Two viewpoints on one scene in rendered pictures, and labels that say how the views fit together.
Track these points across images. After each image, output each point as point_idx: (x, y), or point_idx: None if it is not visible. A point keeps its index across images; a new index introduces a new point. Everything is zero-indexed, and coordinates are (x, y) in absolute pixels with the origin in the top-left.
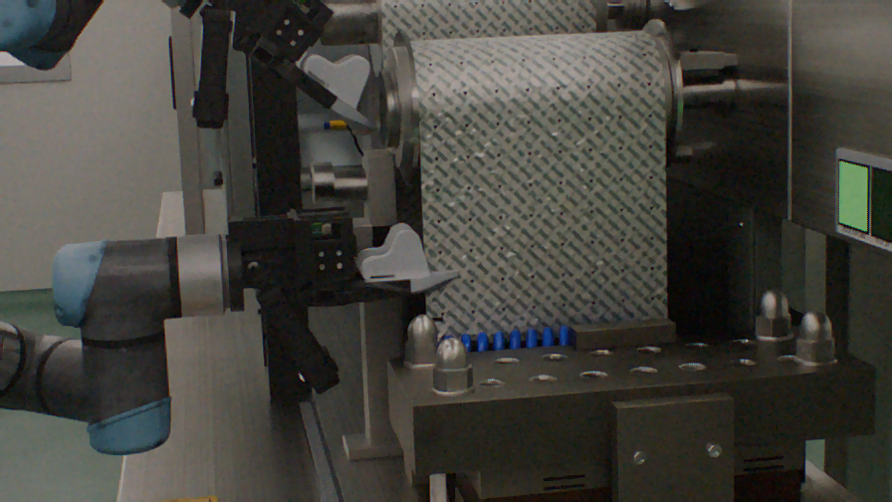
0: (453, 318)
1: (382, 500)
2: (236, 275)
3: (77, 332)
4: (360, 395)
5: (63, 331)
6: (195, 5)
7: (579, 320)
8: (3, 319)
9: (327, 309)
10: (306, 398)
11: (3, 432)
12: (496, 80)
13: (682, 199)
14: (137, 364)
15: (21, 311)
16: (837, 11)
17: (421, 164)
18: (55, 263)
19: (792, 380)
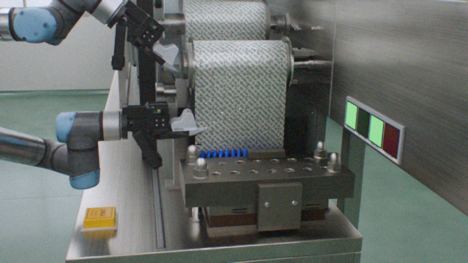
0: (205, 144)
1: (175, 208)
2: (124, 127)
3: (89, 106)
4: None
5: (84, 105)
6: (112, 24)
7: (251, 146)
8: (63, 99)
9: None
10: None
11: (60, 142)
12: (224, 58)
13: (293, 98)
14: (87, 157)
15: (70, 97)
16: (351, 45)
17: (195, 88)
18: (56, 120)
19: (325, 178)
